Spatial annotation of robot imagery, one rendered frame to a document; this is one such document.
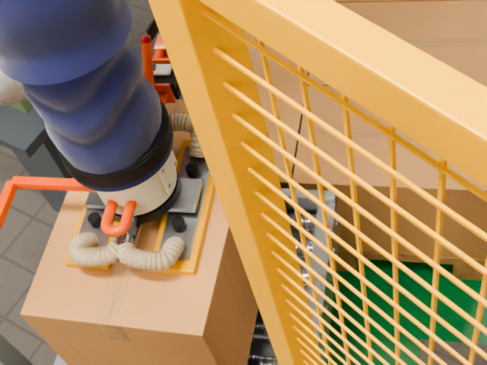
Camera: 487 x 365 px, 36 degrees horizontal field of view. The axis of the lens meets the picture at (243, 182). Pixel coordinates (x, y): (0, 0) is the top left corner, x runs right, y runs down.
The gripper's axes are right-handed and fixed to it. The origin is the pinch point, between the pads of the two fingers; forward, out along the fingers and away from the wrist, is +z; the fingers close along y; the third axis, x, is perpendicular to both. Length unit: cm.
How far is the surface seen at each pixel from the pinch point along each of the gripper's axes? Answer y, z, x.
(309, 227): 67, 26, -3
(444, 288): 121, 66, -14
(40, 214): 120, -95, -34
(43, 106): -30.8, -3.5, 35.2
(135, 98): -25.6, 9.8, 28.8
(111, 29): -42, 11, 29
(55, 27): -50, 7, 36
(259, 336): 66, 17, 33
